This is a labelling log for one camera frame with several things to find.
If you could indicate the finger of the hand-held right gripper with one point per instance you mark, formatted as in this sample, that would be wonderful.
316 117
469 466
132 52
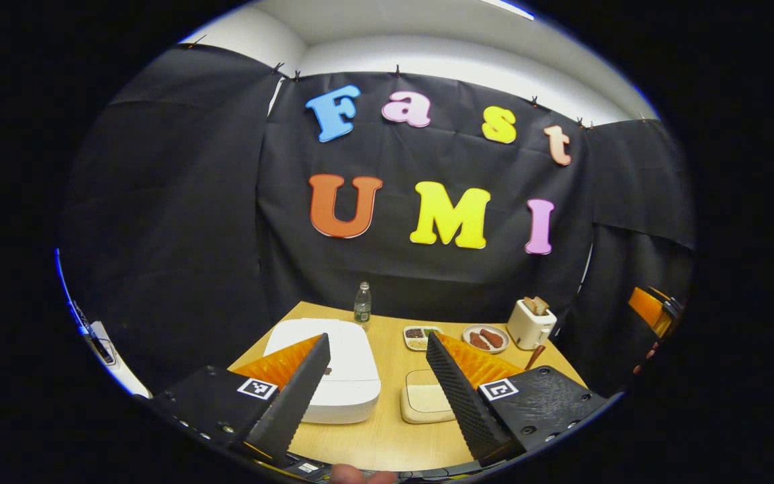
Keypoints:
666 294
646 309

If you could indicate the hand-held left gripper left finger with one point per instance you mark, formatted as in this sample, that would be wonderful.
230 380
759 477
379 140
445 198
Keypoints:
293 403

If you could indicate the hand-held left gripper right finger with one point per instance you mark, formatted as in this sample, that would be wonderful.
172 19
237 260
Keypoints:
461 403

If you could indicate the white rice cooker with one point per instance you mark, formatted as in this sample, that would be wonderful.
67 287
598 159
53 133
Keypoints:
353 390

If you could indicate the brown wooden spoon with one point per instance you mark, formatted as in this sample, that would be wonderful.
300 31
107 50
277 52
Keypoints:
535 357

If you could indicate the white round plate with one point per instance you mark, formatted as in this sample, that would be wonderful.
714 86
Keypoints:
493 350

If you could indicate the brown meat piece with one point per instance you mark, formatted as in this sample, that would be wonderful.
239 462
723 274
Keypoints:
478 341
492 337

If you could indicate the white divided grain dish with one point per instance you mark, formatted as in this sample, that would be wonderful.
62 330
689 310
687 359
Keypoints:
417 339

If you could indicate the white toaster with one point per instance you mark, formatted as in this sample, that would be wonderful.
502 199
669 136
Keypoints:
528 333

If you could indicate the toast slice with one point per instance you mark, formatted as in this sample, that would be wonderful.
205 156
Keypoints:
541 304
529 307

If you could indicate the clear plastic water bottle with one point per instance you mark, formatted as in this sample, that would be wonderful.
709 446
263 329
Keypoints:
362 309

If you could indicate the white stand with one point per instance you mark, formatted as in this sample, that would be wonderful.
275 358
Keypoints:
135 384

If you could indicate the black backdrop cloth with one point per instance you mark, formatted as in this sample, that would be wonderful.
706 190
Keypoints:
192 235

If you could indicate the black device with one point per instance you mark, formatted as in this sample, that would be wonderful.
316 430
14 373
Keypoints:
103 349

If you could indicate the long ceiling light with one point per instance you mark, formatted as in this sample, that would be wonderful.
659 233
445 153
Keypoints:
511 9

